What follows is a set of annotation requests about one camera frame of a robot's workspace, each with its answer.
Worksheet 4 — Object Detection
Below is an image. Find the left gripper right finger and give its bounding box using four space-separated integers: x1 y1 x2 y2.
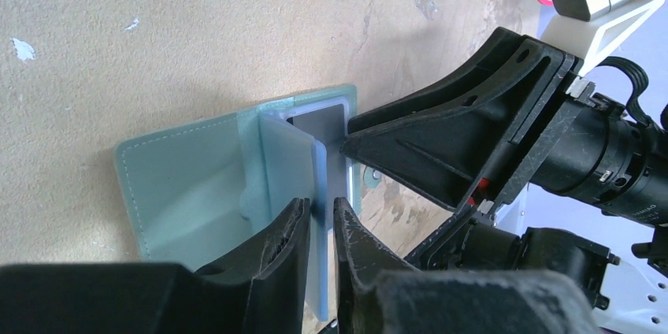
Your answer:
333 198 600 333

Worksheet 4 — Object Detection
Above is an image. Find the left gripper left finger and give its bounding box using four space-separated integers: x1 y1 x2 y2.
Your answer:
1 199 310 333

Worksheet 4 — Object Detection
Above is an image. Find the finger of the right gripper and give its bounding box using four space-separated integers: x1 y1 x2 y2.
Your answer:
348 28 546 134
341 46 581 212

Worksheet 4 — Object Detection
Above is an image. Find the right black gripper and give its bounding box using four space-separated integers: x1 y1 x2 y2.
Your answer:
408 95 667 311

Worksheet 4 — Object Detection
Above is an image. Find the green card holder wallet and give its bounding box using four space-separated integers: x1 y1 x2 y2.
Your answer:
113 83 381 322

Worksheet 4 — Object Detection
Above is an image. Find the plain glossy black card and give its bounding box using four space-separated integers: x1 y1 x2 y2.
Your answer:
285 103 349 229

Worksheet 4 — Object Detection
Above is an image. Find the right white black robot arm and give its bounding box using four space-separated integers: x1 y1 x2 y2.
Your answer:
341 28 667 333

